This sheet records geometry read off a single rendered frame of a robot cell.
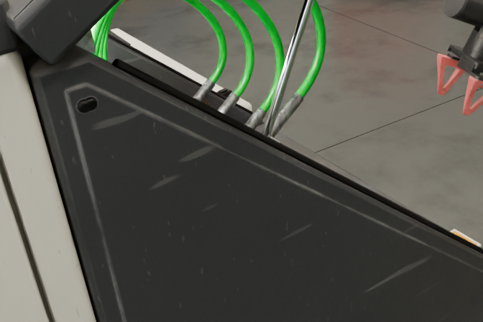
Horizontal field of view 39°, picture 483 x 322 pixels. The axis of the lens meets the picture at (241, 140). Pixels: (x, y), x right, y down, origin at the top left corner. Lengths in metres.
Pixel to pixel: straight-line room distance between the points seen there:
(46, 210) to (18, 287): 0.06
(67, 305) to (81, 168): 0.11
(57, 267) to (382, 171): 2.58
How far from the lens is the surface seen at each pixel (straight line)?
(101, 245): 0.51
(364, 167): 3.04
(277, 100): 0.58
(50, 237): 0.49
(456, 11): 1.27
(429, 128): 3.35
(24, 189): 0.47
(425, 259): 0.77
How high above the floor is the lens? 1.60
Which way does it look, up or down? 29 degrees down
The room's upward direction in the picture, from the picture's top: 7 degrees counter-clockwise
